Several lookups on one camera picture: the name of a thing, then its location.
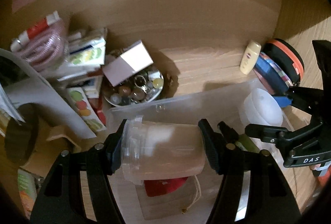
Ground clear plastic jar with lid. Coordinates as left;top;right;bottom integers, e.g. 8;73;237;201
121;117;205;185

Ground pink white small box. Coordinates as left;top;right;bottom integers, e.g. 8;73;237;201
102;40;154;87

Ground white paper sheet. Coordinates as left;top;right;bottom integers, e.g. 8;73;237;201
1;49;96;139

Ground small cream lotion bottle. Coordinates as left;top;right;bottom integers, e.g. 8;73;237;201
240;40;261;75

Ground brown mug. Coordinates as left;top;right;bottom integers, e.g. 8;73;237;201
5;104;81;177

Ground black orange zip case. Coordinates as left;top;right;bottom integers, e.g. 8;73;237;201
262;38;305;86

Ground clear plastic storage bin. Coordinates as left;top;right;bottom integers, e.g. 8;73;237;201
105;78;298;224

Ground fruit sticker sheet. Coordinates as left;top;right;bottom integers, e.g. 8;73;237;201
66;87;106;134

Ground pink coiled cable bag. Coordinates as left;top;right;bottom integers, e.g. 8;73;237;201
10;11;67;72

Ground bowl of small trinkets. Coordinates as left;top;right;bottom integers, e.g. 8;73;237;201
102;66;164;107

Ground red pouch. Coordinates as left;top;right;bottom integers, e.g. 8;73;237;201
144;177;188;197

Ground white round container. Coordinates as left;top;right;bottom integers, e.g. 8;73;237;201
239;88;283;127

